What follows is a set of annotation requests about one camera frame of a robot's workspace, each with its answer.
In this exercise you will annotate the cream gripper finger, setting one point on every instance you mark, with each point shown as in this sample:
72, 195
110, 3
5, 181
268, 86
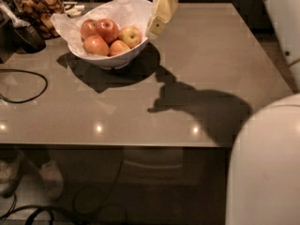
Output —
162, 13

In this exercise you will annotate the red apple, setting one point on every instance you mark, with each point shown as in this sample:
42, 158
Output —
96, 45
88, 28
107, 30
118, 47

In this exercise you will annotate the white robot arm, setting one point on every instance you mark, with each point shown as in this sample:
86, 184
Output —
263, 178

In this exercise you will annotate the yellow-red apple right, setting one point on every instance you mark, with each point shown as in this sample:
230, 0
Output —
131, 36

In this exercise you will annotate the white ceramic bowl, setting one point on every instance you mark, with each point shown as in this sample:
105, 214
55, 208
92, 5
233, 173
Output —
142, 10

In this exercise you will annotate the small white items on tray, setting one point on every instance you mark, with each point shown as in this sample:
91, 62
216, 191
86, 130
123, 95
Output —
74, 10

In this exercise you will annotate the glass jar of dried chips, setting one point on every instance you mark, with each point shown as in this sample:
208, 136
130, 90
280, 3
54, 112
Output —
40, 12

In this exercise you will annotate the black round appliance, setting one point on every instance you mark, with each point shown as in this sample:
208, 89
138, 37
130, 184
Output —
25, 40

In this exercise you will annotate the white shoe right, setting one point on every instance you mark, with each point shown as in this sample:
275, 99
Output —
52, 179

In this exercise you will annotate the white shoe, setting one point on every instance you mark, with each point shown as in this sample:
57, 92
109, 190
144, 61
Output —
52, 179
10, 173

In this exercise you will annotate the white shoe left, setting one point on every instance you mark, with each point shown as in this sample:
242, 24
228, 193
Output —
10, 173

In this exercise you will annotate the silver spoon handle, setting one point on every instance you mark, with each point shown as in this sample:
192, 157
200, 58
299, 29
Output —
17, 23

